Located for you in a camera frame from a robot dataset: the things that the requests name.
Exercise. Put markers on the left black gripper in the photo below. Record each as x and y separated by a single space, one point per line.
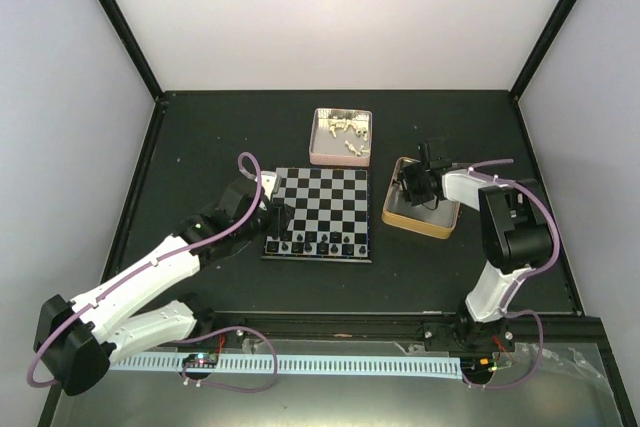
279 222

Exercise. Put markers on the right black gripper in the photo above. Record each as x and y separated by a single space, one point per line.
406 174

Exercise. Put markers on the black chess king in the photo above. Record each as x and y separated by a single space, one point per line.
310 241

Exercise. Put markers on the yellow tin tray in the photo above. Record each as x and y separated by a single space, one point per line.
435 220

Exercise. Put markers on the black and grey chessboard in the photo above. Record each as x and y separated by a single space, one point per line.
325 200

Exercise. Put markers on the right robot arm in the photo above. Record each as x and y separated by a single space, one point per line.
520 237

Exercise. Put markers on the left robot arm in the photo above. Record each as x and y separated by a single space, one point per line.
78 340

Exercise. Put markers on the pile of white chess pieces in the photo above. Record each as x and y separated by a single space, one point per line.
354 135

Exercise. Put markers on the small green circuit board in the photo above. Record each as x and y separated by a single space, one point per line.
201 360

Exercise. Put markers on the pink tin tray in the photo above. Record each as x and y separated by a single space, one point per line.
325 151

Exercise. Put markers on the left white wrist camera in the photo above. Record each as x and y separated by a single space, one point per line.
270 182

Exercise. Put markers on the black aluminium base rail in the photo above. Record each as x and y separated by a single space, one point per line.
320 327

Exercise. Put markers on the light blue slotted cable duct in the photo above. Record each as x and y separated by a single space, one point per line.
319 365

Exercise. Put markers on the right black frame post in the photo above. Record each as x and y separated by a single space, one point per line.
550 31

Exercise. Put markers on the black frame post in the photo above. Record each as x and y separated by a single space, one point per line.
550 31
127 38

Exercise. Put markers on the left black frame post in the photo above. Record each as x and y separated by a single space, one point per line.
127 38

